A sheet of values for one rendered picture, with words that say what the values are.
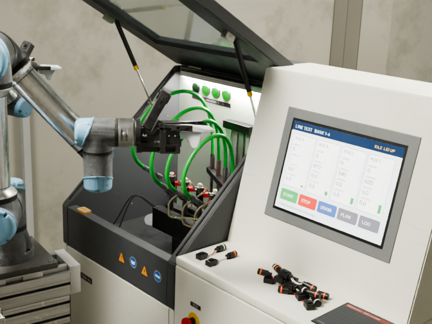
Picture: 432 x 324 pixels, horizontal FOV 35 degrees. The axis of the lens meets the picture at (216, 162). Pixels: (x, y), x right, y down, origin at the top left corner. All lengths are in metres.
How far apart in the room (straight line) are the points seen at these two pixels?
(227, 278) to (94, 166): 0.54
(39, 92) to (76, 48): 2.29
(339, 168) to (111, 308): 1.04
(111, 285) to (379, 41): 3.23
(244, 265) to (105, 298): 0.68
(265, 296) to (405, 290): 0.38
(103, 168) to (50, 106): 0.23
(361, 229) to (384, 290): 0.18
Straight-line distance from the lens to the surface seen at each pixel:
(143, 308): 2.39
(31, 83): 1.86
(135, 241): 2.34
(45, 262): 2.00
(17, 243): 1.99
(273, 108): 2.19
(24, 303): 2.07
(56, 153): 4.21
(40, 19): 4.05
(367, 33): 5.07
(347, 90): 2.02
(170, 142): 1.76
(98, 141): 1.75
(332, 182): 2.01
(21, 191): 1.96
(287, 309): 1.88
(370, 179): 1.94
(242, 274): 2.05
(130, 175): 2.80
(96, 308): 2.67
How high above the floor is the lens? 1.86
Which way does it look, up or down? 16 degrees down
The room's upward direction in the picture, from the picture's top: 2 degrees clockwise
